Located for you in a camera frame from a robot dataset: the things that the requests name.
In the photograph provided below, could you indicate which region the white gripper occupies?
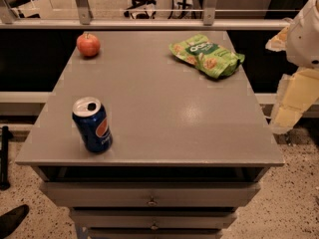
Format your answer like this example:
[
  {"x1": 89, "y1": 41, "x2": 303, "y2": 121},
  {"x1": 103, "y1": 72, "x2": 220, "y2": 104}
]
[{"x1": 265, "y1": 0, "x2": 319, "y2": 134}]

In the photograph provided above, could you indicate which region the blue pepsi can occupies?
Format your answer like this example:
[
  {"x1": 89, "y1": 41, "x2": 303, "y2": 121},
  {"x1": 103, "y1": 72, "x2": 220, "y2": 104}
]
[{"x1": 72, "y1": 97, "x2": 113, "y2": 153}]

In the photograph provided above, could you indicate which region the red apple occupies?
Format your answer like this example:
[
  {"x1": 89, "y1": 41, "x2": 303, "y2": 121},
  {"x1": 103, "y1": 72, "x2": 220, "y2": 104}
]
[{"x1": 77, "y1": 33, "x2": 101, "y2": 57}]

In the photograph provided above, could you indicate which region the green chip bag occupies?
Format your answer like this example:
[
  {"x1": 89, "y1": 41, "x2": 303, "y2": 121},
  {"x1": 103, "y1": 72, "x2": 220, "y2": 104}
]
[{"x1": 169, "y1": 34, "x2": 245, "y2": 80}]

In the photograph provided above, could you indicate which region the metal railing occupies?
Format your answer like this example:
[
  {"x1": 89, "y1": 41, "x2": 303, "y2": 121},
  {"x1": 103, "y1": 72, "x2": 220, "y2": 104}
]
[{"x1": 0, "y1": 0, "x2": 290, "y2": 30}]

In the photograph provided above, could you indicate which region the grey drawer cabinet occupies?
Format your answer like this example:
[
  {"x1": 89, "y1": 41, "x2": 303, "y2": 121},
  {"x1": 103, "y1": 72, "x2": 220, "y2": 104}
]
[{"x1": 15, "y1": 30, "x2": 286, "y2": 239}]

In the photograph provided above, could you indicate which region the black office chair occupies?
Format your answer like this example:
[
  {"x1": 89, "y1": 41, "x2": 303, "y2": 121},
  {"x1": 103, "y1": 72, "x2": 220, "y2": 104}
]
[{"x1": 124, "y1": 0, "x2": 157, "y2": 19}]

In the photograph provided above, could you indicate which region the middle grey drawer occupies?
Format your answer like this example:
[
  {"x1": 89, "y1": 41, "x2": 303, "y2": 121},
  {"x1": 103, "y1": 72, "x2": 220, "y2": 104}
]
[{"x1": 71, "y1": 208, "x2": 236, "y2": 229}]

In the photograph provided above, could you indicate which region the grey drawer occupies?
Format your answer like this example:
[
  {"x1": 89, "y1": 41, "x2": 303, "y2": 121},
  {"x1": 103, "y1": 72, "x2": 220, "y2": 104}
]
[
  {"x1": 89, "y1": 228, "x2": 222, "y2": 239},
  {"x1": 40, "y1": 182, "x2": 260, "y2": 208},
  {"x1": 71, "y1": 208, "x2": 236, "y2": 229}
]

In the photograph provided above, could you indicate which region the bottom grey drawer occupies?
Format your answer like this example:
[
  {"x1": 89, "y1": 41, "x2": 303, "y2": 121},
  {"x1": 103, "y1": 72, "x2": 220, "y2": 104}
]
[{"x1": 89, "y1": 228, "x2": 222, "y2": 239}]

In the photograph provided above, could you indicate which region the top grey drawer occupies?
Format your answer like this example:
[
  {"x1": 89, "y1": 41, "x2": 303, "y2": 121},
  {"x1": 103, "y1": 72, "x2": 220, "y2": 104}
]
[{"x1": 40, "y1": 182, "x2": 260, "y2": 208}]

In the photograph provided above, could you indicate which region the black floor stand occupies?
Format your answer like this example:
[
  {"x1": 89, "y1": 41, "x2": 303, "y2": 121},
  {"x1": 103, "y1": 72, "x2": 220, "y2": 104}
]
[{"x1": 0, "y1": 125, "x2": 13, "y2": 190}]

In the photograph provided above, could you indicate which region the black shoe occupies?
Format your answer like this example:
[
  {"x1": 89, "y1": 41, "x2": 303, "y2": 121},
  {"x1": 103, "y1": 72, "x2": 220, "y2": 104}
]
[{"x1": 0, "y1": 204, "x2": 29, "y2": 239}]

